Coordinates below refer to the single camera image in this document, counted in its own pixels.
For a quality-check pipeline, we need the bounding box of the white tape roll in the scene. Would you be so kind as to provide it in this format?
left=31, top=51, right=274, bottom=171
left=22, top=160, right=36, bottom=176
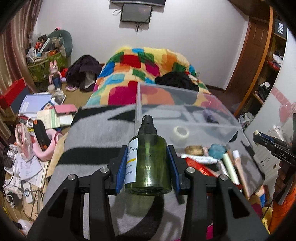
left=171, top=126, right=190, bottom=142

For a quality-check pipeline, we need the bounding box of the grey neck pillow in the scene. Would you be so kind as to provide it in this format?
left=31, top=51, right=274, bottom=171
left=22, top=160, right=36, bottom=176
left=48, top=30, right=73, bottom=58

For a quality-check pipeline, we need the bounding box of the blue white book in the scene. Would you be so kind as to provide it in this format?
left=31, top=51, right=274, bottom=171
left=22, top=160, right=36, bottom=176
left=18, top=94, right=52, bottom=114

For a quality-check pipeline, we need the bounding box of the striped curtain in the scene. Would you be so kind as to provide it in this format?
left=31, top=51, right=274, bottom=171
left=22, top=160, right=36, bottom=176
left=0, top=0, right=45, bottom=140

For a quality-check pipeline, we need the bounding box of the purple spray bottle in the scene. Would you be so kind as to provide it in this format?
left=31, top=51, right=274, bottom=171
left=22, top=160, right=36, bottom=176
left=203, top=109, right=219, bottom=124

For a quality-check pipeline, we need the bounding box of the white pen device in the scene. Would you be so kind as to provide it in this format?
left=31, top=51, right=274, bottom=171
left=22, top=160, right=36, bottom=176
left=216, top=160, right=229, bottom=177

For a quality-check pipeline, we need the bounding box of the green spray bottle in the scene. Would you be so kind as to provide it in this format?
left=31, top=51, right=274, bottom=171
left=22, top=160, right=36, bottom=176
left=125, top=115, right=171, bottom=196

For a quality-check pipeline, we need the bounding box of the green storage bag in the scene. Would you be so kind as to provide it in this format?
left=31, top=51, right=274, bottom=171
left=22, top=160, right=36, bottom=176
left=28, top=53, right=68, bottom=82

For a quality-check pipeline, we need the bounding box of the person right hand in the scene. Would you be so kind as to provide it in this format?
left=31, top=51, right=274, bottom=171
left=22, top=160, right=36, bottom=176
left=273, top=161, right=288, bottom=197

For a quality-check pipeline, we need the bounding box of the small wall monitor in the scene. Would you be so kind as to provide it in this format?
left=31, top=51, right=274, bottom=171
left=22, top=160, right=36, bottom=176
left=120, top=4, right=152, bottom=24

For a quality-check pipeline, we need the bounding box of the teal tape roll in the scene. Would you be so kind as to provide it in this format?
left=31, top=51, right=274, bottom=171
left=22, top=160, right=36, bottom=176
left=208, top=144, right=226, bottom=160

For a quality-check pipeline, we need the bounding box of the dark purple clothes pile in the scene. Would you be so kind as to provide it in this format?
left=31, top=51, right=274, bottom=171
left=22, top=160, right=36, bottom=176
left=66, top=55, right=103, bottom=92

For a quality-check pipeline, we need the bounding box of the colourful patchwork duvet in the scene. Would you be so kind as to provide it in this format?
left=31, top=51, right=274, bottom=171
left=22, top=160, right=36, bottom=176
left=86, top=47, right=210, bottom=106

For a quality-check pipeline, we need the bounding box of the pink box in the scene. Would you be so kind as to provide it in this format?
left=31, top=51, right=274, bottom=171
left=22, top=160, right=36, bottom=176
left=54, top=104, right=77, bottom=115

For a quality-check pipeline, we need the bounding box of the grey black blanket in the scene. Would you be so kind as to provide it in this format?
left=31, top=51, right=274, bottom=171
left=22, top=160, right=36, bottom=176
left=43, top=104, right=265, bottom=241

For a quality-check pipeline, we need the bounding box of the white ointment tube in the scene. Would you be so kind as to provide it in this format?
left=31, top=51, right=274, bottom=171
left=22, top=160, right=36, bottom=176
left=181, top=154, right=218, bottom=165

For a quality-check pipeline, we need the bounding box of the black orange tool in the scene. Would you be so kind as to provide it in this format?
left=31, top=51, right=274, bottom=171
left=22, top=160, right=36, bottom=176
left=33, top=120, right=51, bottom=151

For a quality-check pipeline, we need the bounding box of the pale green tube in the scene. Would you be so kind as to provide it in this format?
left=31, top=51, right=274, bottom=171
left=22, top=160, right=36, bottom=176
left=222, top=153, right=240, bottom=185

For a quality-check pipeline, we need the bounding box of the red tea packet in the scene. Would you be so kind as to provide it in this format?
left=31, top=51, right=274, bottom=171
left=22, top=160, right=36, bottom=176
left=185, top=157, right=218, bottom=178

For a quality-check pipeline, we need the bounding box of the beige tube red cap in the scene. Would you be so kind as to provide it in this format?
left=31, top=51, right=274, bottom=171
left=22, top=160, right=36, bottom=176
left=232, top=150, right=250, bottom=200

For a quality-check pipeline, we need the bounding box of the red box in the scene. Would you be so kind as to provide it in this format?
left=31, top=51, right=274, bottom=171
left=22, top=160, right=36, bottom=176
left=0, top=78, right=27, bottom=108

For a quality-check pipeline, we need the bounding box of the wall television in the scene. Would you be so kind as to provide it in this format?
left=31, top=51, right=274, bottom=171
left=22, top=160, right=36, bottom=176
left=110, top=0, right=166, bottom=6

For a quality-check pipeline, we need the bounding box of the clear plastic storage box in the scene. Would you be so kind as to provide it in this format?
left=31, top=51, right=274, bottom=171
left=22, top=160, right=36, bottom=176
left=135, top=83, right=241, bottom=149

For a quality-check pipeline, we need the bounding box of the wooden shelf unit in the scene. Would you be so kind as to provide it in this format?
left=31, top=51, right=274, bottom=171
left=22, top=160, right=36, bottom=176
left=227, top=1, right=287, bottom=117

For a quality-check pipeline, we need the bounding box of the black clothes pile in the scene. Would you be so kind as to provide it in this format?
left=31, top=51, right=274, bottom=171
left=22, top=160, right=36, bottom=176
left=154, top=71, right=199, bottom=91

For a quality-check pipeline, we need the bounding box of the rabbit doll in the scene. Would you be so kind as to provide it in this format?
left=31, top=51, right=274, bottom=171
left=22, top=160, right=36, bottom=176
left=49, top=60, right=62, bottom=89

